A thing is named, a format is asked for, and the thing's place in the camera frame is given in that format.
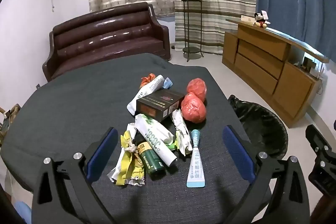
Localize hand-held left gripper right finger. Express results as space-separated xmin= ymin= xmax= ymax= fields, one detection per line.
xmin=223 ymin=125 xmax=310 ymax=224

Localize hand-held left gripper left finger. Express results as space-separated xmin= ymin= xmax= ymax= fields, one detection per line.
xmin=31 ymin=127 xmax=118 ymax=224

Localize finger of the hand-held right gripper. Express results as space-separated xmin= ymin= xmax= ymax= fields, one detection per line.
xmin=306 ymin=124 xmax=330 ymax=153

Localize yellow wrapper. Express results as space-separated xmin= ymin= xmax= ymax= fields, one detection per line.
xmin=107 ymin=123 xmax=145 ymax=186

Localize black trash bin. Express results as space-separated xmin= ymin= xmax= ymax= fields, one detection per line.
xmin=228 ymin=94 xmax=289 ymax=161

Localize green glass bottle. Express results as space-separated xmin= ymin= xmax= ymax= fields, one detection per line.
xmin=137 ymin=141 xmax=165 ymax=175

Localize white squeeze tube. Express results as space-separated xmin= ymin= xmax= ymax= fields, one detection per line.
xmin=127 ymin=75 xmax=165 ymax=116

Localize orange wrapper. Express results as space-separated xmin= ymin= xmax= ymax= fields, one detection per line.
xmin=140 ymin=73 xmax=158 ymax=88

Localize blue and white sachet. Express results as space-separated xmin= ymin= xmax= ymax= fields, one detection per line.
xmin=186 ymin=130 xmax=206 ymax=188

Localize green and white rolled packet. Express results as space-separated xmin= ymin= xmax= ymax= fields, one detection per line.
xmin=134 ymin=114 xmax=177 ymax=167

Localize white and green crumpled wrapper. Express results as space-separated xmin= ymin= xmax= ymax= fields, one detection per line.
xmin=172 ymin=109 xmax=194 ymax=157

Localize red plastic bag ball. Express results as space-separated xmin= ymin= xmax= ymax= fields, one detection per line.
xmin=186 ymin=78 xmax=207 ymax=103
xmin=181 ymin=93 xmax=206 ymax=123

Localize white router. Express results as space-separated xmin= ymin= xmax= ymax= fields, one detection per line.
xmin=311 ymin=61 xmax=326 ymax=79

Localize dark brown carton box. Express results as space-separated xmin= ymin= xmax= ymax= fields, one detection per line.
xmin=136 ymin=89 xmax=185 ymax=122

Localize light blue cloth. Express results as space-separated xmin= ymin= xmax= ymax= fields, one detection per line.
xmin=13 ymin=202 xmax=32 ymax=224

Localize brown wooden object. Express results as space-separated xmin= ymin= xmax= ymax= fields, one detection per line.
xmin=0 ymin=105 xmax=21 ymax=140

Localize wooden cabinet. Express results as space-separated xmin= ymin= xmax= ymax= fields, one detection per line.
xmin=222 ymin=18 xmax=330 ymax=128

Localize black metal plant stand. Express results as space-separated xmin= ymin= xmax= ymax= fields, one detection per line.
xmin=181 ymin=0 xmax=205 ymax=61

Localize brown leather sofa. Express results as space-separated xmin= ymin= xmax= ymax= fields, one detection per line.
xmin=42 ymin=2 xmax=172 ymax=82

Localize mouse plush toy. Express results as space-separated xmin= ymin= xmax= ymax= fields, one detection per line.
xmin=253 ymin=11 xmax=271 ymax=29

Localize small picture frame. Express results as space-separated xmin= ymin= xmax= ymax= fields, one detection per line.
xmin=302 ymin=56 xmax=317 ymax=69

